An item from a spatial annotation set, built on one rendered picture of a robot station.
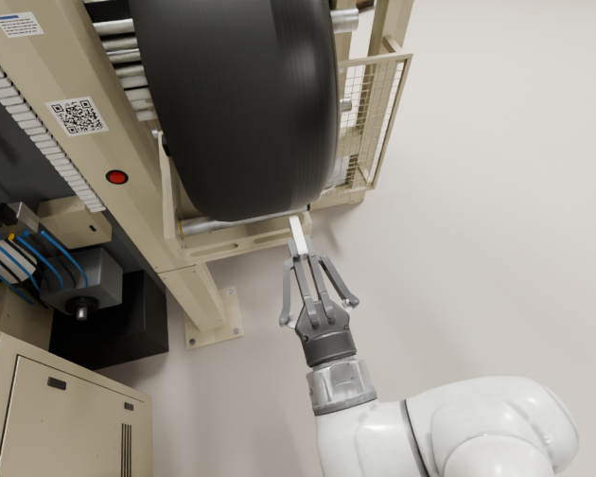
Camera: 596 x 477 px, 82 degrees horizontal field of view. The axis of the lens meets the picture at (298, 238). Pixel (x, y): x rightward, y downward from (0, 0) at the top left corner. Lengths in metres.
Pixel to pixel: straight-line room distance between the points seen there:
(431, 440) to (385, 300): 1.40
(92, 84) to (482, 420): 0.75
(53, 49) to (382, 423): 0.72
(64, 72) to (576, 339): 2.16
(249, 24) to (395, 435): 0.56
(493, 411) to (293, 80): 0.49
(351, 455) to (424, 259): 1.60
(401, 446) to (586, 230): 2.23
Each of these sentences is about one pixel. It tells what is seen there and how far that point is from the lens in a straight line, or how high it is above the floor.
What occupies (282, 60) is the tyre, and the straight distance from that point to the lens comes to 0.55.
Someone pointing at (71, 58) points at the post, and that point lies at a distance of 0.72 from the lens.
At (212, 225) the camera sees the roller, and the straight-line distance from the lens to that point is 0.90.
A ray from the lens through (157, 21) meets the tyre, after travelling 0.58.
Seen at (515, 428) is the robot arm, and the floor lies 1.24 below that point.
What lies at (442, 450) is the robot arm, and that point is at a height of 1.20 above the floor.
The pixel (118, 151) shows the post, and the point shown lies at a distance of 0.83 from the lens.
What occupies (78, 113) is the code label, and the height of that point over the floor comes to 1.23.
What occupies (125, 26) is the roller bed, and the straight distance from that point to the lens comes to 1.13.
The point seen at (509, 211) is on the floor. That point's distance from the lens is 2.41.
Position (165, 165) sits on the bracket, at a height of 0.95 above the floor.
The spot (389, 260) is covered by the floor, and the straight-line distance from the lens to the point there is 1.93.
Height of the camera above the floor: 1.63
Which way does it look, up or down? 57 degrees down
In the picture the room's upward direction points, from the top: straight up
